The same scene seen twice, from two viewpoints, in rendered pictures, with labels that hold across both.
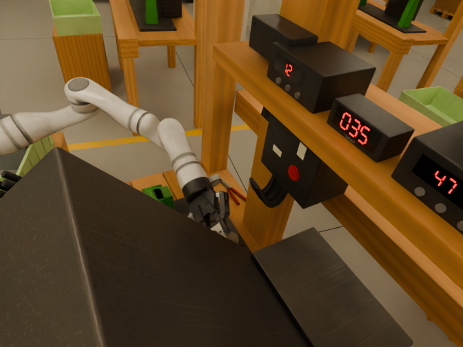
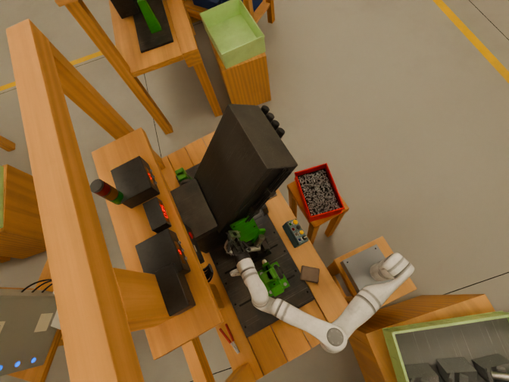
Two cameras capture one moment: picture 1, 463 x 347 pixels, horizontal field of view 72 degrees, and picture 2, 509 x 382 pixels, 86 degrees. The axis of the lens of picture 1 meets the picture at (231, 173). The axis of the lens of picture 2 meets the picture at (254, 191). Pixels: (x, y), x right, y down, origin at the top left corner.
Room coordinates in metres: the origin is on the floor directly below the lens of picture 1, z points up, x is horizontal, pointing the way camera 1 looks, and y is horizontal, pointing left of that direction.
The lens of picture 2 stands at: (0.70, 0.32, 2.51)
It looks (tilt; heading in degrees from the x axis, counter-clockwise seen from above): 67 degrees down; 205
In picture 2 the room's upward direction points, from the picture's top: 20 degrees counter-clockwise
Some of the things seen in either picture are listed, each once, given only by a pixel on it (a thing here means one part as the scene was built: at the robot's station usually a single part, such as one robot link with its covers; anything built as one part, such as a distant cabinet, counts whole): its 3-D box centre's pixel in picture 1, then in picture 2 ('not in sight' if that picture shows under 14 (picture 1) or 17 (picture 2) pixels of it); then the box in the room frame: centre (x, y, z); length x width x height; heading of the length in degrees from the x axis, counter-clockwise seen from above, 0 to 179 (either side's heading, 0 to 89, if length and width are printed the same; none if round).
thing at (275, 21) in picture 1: (280, 41); (175, 289); (0.72, -0.07, 1.59); 0.15 x 0.07 x 0.07; 33
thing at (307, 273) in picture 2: not in sight; (310, 273); (0.57, 0.40, 0.91); 0.10 x 0.08 x 0.03; 84
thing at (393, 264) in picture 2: not in sight; (393, 266); (0.53, 0.75, 1.19); 0.09 x 0.09 x 0.17; 46
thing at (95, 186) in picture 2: not in sight; (100, 187); (0.42, -0.36, 1.71); 0.05 x 0.05 x 0.04
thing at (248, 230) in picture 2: not in sight; (243, 224); (0.38, 0.05, 1.17); 0.13 x 0.12 x 0.20; 33
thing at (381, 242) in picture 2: not in sight; (373, 273); (0.54, 0.75, 0.83); 0.32 x 0.32 x 0.04; 30
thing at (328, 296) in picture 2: not in sight; (277, 211); (0.20, 0.19, 0.82); 1.50 x 0.14 x 0.15; 33
